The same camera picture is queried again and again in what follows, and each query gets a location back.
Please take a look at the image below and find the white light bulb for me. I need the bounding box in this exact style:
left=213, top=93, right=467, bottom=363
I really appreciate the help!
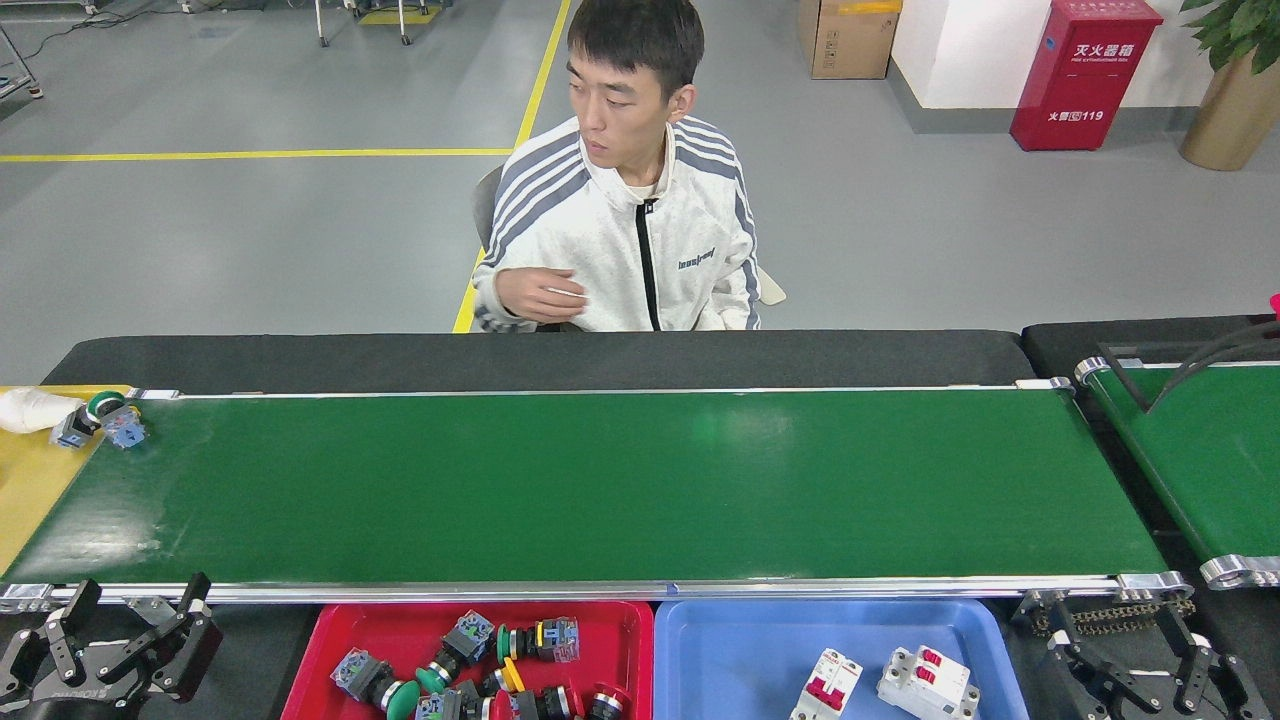
left=0, top=387, right=87, bottom=435

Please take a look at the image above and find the yellow plastic tray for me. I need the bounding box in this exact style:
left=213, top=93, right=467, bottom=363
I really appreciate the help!
left=0, top=385, right=131, bottom=576

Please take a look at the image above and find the person's right hand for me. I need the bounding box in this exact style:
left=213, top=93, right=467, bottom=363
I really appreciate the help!
left=497, top=267, right=589, bottom=324

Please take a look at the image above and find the green mushroom button switch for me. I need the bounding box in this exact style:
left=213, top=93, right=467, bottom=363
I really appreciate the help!
left=330, top=647, right=422, bottom=720

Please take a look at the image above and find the long green conveyor belt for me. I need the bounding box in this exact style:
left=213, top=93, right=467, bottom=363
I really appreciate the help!
left=0, top=377, right=1196, bottom=613

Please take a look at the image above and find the brown cardboard box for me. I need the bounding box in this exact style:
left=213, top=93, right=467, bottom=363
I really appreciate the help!
left=797, top=0, right=903, bottom=80

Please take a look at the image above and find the black cable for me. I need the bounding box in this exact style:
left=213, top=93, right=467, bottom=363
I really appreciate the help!
left=1150, top=338, right=1280, bottom=411
left=1148, top=318, right=1280, bottom=413

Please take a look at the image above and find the grey office chair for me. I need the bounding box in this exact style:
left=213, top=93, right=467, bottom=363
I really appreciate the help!
left=470, top=163, right=788, bottom=334

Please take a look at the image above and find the person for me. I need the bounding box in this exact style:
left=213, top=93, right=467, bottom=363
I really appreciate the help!
left=472, top=0, right=763, bottom=334

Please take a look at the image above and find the red fire extinguisher box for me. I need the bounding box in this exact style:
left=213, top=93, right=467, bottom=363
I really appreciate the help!
left=1010, top=0, right=1164, bottom=152

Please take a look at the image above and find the white circuit breaker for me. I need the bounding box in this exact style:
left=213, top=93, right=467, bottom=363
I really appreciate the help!
left=789, top=648, right=864, bottom=720
left=877, top=645, right=982, bottom=720

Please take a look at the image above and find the blue plastic tray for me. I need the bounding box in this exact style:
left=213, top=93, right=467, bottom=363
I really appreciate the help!
left=653, top=598, right=1031, bottom=720

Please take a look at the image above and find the potted green plant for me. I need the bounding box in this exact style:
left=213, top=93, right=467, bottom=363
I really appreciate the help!
left=1178, top=0, right=1280, bottom=171

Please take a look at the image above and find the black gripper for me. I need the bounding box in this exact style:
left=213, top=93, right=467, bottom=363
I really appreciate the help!
left=1048, top=605, right=1271, bottom=720
left=0, top=574, right=223, bottom=720

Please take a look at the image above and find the red plastic tray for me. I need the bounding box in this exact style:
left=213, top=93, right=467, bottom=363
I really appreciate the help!
left=280, top=600, right=656, bottom=720

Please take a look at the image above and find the black conveyor drive chain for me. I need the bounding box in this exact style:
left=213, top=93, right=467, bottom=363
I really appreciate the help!
left=1015, top=595, right=1198, bottom=639

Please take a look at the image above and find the white wheeled stand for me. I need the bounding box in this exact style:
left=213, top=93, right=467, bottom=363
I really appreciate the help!
left=180, top=0, right=441, bottom=47

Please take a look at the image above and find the green push button switch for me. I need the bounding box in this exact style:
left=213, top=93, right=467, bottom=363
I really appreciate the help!
left=86, top=390, right=149, bottom=452
left=416, top=610, right=497, bottom=695
left=496, top=617, right=582, bottom=665

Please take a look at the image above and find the short green conveyor belt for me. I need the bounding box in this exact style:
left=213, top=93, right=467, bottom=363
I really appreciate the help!
left=1075, top=355, right=1280, bottom=591

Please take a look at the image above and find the metal frame cart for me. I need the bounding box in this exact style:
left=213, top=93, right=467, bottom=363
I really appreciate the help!
left=0, top=25, right=44, bottom=101

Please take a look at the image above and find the yellow push button switch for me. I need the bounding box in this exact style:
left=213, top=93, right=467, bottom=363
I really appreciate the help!
left=414, top=657, right=527, bottom=720

